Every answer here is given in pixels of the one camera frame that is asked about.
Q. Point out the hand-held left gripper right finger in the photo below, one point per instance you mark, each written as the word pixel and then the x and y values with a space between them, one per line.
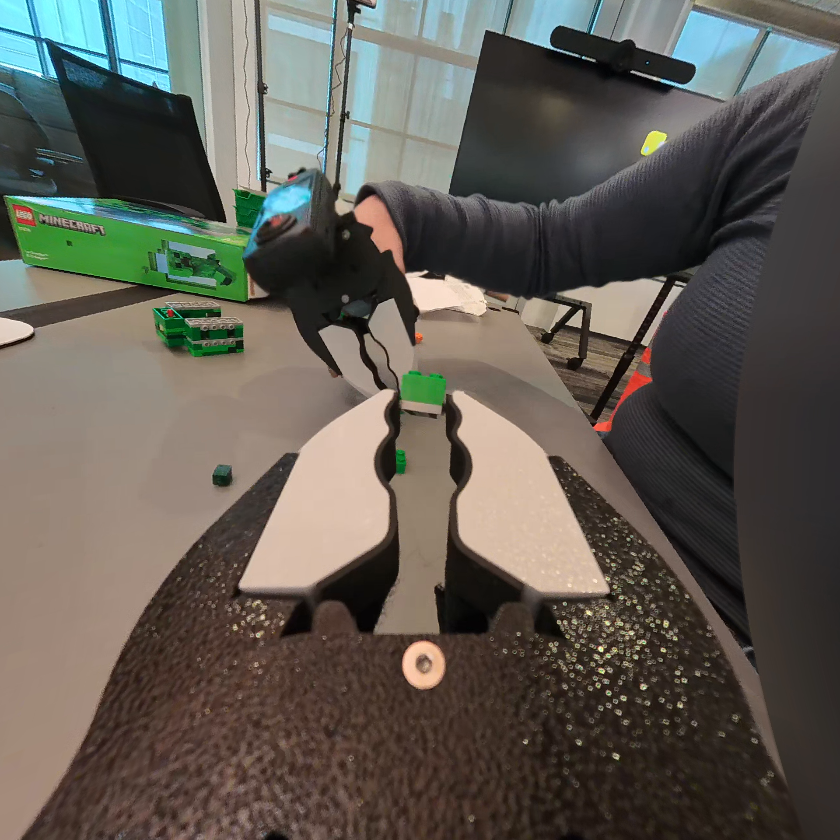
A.
pixel 525 512

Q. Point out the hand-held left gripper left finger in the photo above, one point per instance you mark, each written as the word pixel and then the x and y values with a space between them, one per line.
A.
pixel 315 512

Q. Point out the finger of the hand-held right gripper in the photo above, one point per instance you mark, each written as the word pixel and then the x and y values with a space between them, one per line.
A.
pixel 397 341
pixel 351 358

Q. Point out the green and grey brick stack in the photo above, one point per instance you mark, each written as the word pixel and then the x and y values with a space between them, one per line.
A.
pixel 423 390

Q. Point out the grey desk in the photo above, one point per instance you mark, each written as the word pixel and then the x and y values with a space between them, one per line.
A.
pixel 131 426

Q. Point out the person's right hand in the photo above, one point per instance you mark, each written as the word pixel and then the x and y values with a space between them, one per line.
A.
pixel 382 223

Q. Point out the white paper sheets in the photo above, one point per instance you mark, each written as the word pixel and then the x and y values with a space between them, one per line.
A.
pixel 453 295

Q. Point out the stack of green bins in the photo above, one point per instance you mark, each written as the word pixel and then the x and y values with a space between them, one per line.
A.
pixel 249 207

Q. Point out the small dark green brick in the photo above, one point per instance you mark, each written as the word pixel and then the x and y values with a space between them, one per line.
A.
pixel 222 475

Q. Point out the green and grey brick assembly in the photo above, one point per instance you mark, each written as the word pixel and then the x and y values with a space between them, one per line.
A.
pixel 203 331

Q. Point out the orange traffic cone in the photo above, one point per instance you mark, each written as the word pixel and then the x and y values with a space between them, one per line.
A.
pixel 633 387

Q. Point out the thin black pole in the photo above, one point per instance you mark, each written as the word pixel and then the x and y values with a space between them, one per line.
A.
pixel 261 98

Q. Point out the black screen stand legs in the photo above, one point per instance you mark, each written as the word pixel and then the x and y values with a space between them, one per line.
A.
pixel 584 328

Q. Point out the green toy brick box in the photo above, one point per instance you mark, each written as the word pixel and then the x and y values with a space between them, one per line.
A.
pixel 118 243

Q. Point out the black office chair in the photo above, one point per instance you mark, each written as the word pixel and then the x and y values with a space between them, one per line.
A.
pixel 138 144

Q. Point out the black screen on stand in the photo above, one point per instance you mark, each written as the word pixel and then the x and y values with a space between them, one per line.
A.
pixel 558 131

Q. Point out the white round pad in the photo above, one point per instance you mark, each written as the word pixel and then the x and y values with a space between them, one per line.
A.
pixel 13 331

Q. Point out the yellow sticker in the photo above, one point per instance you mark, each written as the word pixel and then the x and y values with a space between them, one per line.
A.
pixel 653 143

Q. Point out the black video bar camera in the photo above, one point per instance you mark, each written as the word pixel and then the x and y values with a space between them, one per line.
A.
pixel 623 56

